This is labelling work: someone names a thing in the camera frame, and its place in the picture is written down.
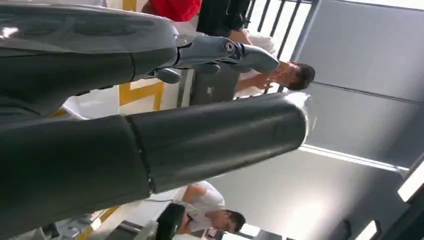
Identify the long ceiling light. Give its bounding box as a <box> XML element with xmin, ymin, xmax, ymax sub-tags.
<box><xmin>298</xmin><ymin>143</ymin><xmax>411</xmax><ymax>174</ymax></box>
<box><xmin>353</xmin><ymin>219</ymin><xmax>379</xmax><ymax>240</ymax></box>
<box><xmin>396</xmin><ymin>161</ymin><xmax>424</xmax><ymax>204</ymax></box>

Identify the black barred railing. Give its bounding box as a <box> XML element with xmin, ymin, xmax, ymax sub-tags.
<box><xmin>244</xmin><ymin>0</ymin><xmax>321</xmax><ymax>94</ymax></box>

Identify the black chair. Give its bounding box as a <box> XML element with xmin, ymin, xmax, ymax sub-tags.
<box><xmin>154</xmin><ymin>202</ymin><xmax>187</xmax><ymax>240</ymax></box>

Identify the black bag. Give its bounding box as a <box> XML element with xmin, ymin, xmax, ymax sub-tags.
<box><xmin>197</xmin><ymin>0</ymin><xmax>252</xmax><ymax>38</ymax></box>

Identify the red cloth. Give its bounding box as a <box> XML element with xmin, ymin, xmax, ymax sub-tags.
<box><xmin>149</xmin><ymin>0</ymin><xmax>203</xmax><ymax>23</ymax></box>

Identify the person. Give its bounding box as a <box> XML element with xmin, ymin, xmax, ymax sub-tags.
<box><xmin>174</xmin><ymin>181</ymin><xmax>247</xmax><ymax>235</ymax></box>
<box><xmin>228</xmin><ymin>29</ymin><xmax>316</xmax><ymax>99</ymax></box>

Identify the dark grey laptop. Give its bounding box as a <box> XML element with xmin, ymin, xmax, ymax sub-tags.
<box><xmin>189</xmin><ymin>65</ymin><xmax>240</xmax><ymax>107</ymax></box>

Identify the yellow tape angle strip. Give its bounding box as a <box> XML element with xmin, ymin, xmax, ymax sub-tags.
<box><xmin>118</xmin><ymin>81</ymin><xmax>165</xmax><ymax>112</ymax></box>

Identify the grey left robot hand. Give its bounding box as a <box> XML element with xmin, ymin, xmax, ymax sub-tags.
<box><xmin>0</xmin><ymin>2</ymin><xmax>310</xmax><ymax>233</ymax></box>

